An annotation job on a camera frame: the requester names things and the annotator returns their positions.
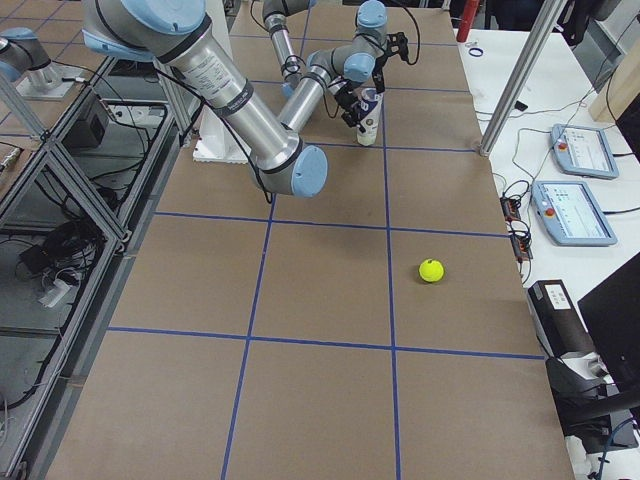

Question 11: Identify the black monitor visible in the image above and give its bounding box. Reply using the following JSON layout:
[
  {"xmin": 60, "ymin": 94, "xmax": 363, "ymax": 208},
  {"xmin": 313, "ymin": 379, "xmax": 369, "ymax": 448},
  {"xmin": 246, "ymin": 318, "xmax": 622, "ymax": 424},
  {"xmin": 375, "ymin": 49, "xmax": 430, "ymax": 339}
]
[{"xmin": 578, "ymin": 254, "xmax": 639, "ymax": 389}]

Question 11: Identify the aluminium side frame rack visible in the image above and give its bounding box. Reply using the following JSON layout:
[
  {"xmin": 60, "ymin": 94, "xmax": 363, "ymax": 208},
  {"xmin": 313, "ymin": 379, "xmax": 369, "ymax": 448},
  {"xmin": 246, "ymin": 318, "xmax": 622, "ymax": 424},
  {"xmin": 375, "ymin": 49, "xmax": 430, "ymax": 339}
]
[{"xmin": 1, "ymin": 58, "xmax": 199, "ymax": 479}]

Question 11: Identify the black box with label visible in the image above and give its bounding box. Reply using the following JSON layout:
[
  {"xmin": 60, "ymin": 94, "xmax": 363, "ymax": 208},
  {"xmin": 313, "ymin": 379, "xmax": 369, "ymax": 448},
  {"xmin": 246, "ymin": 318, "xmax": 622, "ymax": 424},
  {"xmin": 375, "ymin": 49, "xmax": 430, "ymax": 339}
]
[{"xmin": 527, "ymin": 280, "xmax": 595, "ymax": 358}]

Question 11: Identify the red cylinder bottle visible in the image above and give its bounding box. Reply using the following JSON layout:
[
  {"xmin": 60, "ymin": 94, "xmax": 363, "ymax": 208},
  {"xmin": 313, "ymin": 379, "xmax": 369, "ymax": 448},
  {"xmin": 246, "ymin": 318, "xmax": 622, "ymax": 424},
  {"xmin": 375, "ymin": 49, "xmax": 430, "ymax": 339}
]
[{"xmin": 456, "ymin": 0, "xmax": 479, "ymax": 43}]

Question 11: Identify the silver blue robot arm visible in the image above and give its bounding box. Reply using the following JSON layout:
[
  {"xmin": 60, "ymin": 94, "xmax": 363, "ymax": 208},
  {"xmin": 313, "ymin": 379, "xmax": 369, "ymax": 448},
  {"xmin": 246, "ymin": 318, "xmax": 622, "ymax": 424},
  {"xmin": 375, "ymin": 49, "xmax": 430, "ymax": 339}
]
[
  {"xmin": 262, "ymin": 1, "xmax": 375, "ymax": 132},
  {"xmin": 82, "ymin": 1, "xmax": 387, "ymax": 197}
]

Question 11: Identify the aluminium frame post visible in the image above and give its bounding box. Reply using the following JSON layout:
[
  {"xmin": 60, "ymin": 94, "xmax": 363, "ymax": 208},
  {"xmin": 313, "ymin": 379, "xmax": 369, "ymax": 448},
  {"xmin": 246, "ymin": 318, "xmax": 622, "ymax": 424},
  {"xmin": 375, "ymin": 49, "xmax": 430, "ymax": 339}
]
[{"xmin": 479, "ymin": 0, "xmax": 566, "ymax": 157}]

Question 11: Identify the blue teach pendant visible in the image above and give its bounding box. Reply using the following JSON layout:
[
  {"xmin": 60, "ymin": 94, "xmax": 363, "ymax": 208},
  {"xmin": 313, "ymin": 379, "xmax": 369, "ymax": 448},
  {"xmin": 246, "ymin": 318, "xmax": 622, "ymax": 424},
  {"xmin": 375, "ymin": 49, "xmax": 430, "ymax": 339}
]
[
  {"xmin": 551, "ymin": 124, "xmax": 619, "ymax": 180},
  {"xmin": 531, "ymin": 181, "xmax": 618, "ymax": 247}
]

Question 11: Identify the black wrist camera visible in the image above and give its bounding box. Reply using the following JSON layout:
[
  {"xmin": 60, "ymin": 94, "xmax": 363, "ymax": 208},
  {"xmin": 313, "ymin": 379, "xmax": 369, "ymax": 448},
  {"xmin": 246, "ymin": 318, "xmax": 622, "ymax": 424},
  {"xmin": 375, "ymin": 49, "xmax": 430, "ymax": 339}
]
[{"xmin": 386, "ymin": 32, "xmax": 409, "ymax": 63}]

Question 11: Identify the small black square puck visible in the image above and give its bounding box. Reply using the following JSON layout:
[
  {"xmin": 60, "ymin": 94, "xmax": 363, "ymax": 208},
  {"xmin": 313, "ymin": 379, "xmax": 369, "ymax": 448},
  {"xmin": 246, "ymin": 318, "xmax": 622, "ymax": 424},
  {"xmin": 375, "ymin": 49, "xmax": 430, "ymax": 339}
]
[{"xmin": 514, "ymin": 101, "xmax": 528, "ymax": 112}]

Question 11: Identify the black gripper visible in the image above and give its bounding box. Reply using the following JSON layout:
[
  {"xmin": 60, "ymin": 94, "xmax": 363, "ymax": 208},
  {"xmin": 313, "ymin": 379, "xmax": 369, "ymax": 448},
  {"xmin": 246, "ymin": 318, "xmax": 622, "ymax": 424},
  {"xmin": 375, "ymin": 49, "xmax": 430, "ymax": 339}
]
[
  {"xmin": 372, "ymin": 52, "xmax": 388, "ymax": 94},
  {"xmin": 331, "ymin": 84, "xmax": 364, "ymax": 132}
]

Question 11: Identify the near blue teach pendant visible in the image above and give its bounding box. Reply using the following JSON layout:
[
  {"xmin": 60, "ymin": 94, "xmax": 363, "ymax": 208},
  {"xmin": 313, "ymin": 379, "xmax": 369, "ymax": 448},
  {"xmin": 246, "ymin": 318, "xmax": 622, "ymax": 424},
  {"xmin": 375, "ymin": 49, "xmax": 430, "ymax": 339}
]
[{"xmin": 531, "ymin": 181, "xmax": 618, "ymax": 247}]

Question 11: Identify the orange black electronics board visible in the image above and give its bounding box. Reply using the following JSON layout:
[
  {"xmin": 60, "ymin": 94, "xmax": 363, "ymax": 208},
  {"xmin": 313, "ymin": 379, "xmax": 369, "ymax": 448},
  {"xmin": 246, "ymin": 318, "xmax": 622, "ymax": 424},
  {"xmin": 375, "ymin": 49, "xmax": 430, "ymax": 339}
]
[{"xmin": 500, "ymin": 195, "xmax": 533, "ymax": 264}]

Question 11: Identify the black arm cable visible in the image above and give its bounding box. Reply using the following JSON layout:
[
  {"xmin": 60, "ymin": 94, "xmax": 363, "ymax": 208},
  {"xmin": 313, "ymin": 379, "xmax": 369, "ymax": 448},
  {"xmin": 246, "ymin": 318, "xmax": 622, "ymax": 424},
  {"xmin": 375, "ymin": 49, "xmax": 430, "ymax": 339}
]
[
  {"xmin": 247, "ymin": 0, "xmax": 351, "ymax": 119},
  {"xmin": 389, "ymin": 4, "xmax": 422, "ymax": 66}
]

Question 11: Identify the far blue teach pendant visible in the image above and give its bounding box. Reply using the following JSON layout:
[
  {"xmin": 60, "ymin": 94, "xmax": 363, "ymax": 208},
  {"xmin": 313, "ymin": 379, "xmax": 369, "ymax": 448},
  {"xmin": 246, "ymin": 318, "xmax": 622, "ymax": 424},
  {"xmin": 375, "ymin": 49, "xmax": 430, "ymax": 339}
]
[{"xmin": 551, "ymin": 124, "xmax": 619, "ymax": 180}]

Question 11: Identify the clear tennis ball can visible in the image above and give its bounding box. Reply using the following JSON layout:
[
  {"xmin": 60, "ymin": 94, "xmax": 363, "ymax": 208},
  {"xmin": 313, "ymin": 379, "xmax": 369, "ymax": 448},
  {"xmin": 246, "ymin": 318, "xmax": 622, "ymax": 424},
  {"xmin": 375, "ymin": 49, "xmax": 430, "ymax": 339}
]
[{"xmin": 357, "ymin": 87, "xmax": 384, "ymax": 146}]

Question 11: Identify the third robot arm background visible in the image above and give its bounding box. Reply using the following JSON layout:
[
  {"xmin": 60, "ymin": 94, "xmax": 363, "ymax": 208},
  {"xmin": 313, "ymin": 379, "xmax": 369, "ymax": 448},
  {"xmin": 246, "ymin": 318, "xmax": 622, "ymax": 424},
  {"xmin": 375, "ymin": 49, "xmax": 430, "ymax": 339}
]
[{"xmin": 1, "ymin": 27, "xmax": 84, "ymax": 100}]

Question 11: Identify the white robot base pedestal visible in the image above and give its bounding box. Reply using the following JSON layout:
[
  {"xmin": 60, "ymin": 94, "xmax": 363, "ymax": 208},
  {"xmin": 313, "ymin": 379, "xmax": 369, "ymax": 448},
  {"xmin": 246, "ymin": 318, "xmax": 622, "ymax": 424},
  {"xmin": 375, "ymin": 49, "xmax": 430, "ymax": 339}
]
[{"xmin": 192, "ymin": 0, "xmax": 251, "ymax": 165}]

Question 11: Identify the blue tape roll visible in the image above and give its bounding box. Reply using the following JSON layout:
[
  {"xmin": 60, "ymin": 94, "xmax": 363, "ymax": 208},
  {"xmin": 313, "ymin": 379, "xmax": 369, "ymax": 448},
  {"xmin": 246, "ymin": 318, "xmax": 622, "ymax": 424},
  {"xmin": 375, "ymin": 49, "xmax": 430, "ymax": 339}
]
[{"xmin": 468, "ymin": 47, "xmax": 484, "ymax": 57}]

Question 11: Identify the brown paper table mat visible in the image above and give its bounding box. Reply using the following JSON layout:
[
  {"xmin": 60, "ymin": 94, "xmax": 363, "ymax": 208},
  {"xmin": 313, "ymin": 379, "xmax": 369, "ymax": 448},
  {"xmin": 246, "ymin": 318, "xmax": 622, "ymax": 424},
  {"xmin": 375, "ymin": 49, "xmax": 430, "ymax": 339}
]
[{"xmin": 47, "ymin": 9, "xmax": 573, "ymax": 479}]

